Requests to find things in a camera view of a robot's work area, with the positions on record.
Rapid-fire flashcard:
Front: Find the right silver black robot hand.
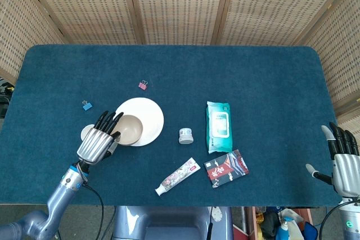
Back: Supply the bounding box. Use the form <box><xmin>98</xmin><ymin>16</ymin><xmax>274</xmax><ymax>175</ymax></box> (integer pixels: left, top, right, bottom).
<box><xmin>305</xmin><ymin>121</ymin><xmax>360</xmax><ymax>197</ymax></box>

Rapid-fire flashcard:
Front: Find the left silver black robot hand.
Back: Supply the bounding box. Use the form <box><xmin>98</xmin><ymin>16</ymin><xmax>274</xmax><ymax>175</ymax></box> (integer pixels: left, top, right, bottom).
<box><xmin>76</xmin><ymin>110</ymin><xmax>124</xmax><ymax>165</ymax></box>

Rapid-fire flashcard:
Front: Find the beige bowl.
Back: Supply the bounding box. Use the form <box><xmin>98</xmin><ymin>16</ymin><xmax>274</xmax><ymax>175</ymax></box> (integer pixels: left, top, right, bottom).
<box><xmin>114</xmin><ymin>114</ymin><xmax>143</xmax><ymax>146</ymax></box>

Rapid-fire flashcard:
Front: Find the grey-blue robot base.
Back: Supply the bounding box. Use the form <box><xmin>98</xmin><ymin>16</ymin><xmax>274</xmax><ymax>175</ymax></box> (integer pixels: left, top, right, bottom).
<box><xmin>111</xmin><ymin>205</ymin><xmax>234</xmax><ymax>240</ymax></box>

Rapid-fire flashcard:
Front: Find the large white plate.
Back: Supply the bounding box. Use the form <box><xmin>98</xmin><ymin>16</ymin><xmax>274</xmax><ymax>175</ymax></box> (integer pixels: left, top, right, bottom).
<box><xmin>115</xmin><ymin>97</ymin><xmax>165</xmax><ymax>147</ymax></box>

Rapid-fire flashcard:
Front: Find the blue white spray bottle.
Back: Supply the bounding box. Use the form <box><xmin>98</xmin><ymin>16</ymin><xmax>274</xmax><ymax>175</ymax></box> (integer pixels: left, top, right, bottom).
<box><xmin>276</xmin><ymin>216</ymin><xmax>291</xmax><ymax>240</ymax></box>

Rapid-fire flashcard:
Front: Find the floral toothpaste tube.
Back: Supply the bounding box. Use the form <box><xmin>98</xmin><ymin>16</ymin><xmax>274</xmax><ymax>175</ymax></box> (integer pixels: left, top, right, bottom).
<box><xmin>155</xmin><ymin>157</ymin><xmax>201</xmax><ymax>197</ymax></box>

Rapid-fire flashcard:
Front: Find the small white jar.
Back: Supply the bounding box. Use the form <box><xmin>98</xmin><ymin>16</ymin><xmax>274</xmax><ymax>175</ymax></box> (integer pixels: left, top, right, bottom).
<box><xmin>178</xmin><ymin>128</ymin><xmax>195</xmax><ymax>145</ymax></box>

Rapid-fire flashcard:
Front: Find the black red printed box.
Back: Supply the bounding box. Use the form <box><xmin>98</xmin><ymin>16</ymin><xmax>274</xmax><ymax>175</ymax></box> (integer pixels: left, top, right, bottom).
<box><xmin>204</xmin><ymin>149</ymin><xmax>250</xmax><ymax>189</ymax></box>

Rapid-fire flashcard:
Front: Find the green wet wipes pack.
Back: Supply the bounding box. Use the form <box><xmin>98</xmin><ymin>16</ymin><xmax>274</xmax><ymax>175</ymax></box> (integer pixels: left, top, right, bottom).
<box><xmin>206</xmin><ymin>101</ymin><xmax>234</xmax><ymax>155</ymax></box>

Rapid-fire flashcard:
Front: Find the dark blue table carpet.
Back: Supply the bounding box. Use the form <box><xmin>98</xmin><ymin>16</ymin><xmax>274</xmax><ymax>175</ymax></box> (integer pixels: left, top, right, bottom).
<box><xmin>0</xmin><ymin>44</ymin><xmax>349</xmax><ymax>209</ymax></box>

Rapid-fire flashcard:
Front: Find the woven bamboo folding screen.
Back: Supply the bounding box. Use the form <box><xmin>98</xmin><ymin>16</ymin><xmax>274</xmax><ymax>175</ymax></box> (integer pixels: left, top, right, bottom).
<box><xmin>0</xmin><ymin>0</ymin><xmax>360</xmax><ymax>173</ymax></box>

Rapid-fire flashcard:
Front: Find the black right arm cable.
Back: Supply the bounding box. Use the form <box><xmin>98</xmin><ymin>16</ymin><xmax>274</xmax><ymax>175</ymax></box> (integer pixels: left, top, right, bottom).
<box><xmin>319</xmin><ymin>205</ymin><xmax>343</xmax><ymax>240</ymax></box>

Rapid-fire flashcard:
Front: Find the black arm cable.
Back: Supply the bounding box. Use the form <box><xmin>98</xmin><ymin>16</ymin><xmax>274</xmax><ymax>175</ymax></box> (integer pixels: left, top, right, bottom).
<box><xmin>319</xmin><ymin>205</ymin><xmax>343</xmax><ymax>240</ymax></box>
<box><xmin>82</xmin><ymin>183</ymin><xmax>105</xmax><ymax>240</ymax></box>

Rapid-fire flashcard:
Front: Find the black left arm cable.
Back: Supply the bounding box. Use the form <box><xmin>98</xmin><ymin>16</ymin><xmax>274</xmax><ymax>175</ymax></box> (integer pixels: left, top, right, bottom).
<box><xmin>82</xmin><ymin>183</ymin><xmax>105</xmax><ymax>240</ymax></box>

